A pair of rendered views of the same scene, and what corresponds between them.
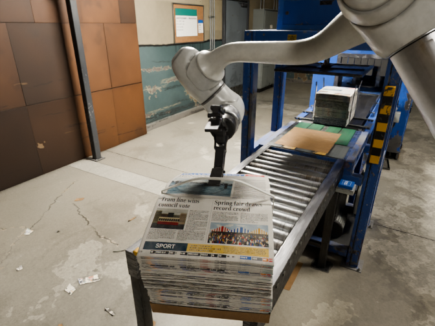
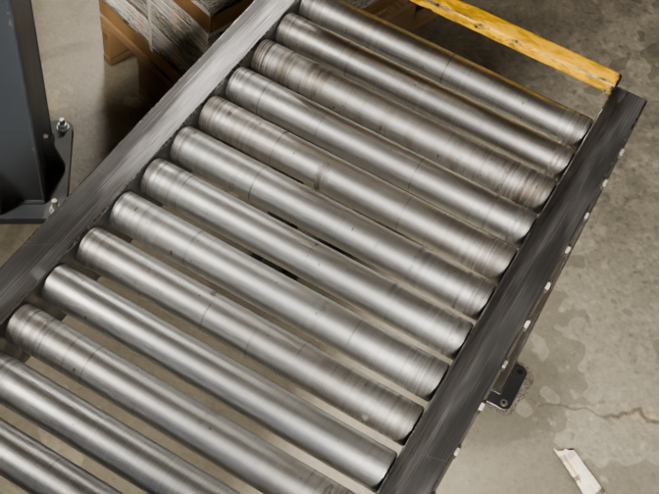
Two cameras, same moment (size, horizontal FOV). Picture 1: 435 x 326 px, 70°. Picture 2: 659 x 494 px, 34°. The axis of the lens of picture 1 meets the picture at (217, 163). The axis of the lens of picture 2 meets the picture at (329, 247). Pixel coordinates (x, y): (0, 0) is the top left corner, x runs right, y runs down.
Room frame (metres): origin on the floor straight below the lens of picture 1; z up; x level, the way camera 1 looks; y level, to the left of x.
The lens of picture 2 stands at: (1.97, -0.23, 1.87)
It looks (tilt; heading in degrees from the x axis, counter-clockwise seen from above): 55 degrees down; 170
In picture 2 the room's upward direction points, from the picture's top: 10 degrees clockwise
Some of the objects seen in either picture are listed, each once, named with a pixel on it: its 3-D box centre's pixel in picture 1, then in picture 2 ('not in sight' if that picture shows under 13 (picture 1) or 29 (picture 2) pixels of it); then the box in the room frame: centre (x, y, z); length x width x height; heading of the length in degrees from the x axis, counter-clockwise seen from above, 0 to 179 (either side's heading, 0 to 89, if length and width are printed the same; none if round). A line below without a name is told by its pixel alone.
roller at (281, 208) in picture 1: (257, 203); (245, 332); (1.33, -0.20, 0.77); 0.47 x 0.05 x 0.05; 59
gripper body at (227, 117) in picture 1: (221, 130); not in sight; (0.85, -0.01, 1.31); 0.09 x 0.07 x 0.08; 172
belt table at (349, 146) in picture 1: (315, 143); not in sight; (2.26, -0.75, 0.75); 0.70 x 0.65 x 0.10; 149
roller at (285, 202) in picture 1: (263, 197); (214, 373); (1.39, -0.23, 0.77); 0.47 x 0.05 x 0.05; 59
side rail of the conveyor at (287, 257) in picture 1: (311, 218); (40, 283); (1.25, -0.45, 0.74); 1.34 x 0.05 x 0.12; 149
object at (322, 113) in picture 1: (335, 105); not in sight; (2.75, -1.05, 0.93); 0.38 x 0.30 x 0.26; 149
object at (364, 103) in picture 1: (344, 111); not in sight; (3.22, -1.34, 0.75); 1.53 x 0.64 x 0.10; 149
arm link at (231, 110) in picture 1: (224, 121); not in sight; (0.92, -0.02, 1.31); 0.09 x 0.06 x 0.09; 82
